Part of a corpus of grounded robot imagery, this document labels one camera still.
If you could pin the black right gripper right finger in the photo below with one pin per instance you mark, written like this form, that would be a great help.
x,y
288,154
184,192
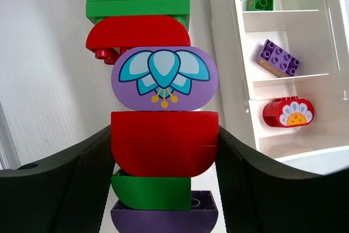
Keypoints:
x,y
260,194

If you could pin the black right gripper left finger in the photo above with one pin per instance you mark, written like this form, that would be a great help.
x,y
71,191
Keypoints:
x,y
65,192

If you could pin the dark purple half-round lego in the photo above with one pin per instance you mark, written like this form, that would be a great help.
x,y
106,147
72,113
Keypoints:
x,y
202,217

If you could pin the green quarter-round lego brick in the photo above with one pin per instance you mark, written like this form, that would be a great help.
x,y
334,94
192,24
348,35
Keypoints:
x,y
152,193

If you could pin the red oval flower lego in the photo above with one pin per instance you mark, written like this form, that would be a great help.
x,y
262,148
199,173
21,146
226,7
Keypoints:
x,y
288,112

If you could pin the red double half-round lego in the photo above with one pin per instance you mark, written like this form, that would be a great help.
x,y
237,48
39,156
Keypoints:
x,y
164,144

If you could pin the purple studded lego brick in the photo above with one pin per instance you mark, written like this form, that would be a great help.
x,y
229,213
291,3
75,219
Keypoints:
x,y
276,60

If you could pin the purple oval flower lego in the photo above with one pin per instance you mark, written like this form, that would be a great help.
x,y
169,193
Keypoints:
x,y
167,78

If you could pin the red half-round lego brick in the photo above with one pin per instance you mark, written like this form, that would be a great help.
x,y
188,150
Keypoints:
x,y
113,36

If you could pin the green square lego brick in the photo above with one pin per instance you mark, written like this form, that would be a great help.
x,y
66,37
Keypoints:
x,y
260,5

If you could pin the green lego plates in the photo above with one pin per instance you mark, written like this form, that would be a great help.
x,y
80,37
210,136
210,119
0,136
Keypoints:
x,y
97,10

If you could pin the white three-compartment tray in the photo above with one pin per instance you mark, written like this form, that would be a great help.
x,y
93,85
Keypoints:
x,y
316,33

